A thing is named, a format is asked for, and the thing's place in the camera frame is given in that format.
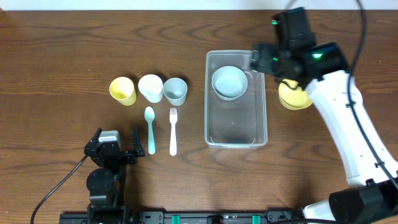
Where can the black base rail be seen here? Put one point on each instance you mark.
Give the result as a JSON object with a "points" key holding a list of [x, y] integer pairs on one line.
{"points": [[270, 216]]}

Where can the yellow plastic bowl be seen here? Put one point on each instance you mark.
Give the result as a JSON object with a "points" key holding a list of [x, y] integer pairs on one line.
{"points": [[292, 96]]}

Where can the yellow plastic cup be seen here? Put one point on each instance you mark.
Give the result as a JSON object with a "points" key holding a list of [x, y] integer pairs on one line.
{"points": [[122, 89]]}

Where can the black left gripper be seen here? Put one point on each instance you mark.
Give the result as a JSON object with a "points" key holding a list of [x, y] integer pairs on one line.
{"points": [[125, 156]]}

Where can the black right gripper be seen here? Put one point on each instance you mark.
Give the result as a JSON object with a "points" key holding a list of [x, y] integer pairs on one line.
{"points": [[257, 58]]}

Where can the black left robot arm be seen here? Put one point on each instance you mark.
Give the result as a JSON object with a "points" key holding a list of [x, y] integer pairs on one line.
{"points": [[106, 183]]}

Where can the grey plastic cup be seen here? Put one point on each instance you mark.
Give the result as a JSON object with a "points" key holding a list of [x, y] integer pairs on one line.
{"points": [[175, 90]]}

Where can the grey plastic bowl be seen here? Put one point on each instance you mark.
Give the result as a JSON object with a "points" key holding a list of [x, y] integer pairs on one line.
{"points": [[229, 82]]}

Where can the clear plastic container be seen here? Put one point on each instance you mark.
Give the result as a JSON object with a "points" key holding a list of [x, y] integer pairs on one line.
{"points": [[235, 118]]}

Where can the white plastic fork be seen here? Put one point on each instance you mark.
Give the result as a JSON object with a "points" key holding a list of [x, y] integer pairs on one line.
{"points": [[173, 118]]}

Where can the white plastic cup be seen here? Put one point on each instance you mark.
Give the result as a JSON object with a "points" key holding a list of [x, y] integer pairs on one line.
{"points": [[151, 86]]}

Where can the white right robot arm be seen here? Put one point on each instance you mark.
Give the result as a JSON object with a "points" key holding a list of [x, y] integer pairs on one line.
{"points": [[371, 171]]}

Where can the mint green plastic spoon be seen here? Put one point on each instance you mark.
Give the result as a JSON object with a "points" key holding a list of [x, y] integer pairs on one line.
{"points": [[149, 116]]}

